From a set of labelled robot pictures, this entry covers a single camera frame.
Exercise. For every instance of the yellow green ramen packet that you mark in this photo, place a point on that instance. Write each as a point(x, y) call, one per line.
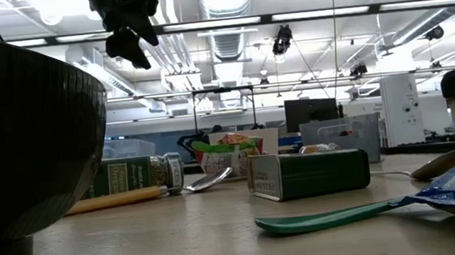
point(230, 156)

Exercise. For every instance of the white pillar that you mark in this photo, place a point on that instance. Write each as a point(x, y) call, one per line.
point(401, 110)

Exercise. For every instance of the black overhead camera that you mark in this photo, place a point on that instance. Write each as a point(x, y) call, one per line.
point(282, 40)

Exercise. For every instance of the red and black bowl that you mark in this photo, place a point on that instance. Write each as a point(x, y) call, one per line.
point(24, 143)

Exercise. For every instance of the black monitor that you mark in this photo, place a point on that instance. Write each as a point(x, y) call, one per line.
point(310, 113)

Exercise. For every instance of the clear plastic bin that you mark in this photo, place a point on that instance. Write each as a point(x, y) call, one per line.
point(129, 148)

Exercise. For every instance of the green lidded oregano jar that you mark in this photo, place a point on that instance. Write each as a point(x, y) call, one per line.
point(131, 174)

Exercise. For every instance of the grey plastic bin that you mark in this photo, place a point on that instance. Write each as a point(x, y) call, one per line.
point(362, 139)

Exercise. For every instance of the black table frame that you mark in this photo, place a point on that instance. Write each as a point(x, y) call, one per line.
point(443, 148)

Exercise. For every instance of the black overhead frame bar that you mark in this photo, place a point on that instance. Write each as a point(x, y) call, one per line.
point(267, 19)

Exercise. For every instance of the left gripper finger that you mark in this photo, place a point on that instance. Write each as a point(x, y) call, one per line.
point(144, 26)
point(125, 45)

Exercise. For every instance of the green pepper tin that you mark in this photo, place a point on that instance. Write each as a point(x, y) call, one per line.
point(311, 174)

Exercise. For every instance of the black background frame rig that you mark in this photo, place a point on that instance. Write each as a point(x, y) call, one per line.
point(221, 89)

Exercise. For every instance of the white plastic bin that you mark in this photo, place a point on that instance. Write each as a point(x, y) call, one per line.
point(270, 140)

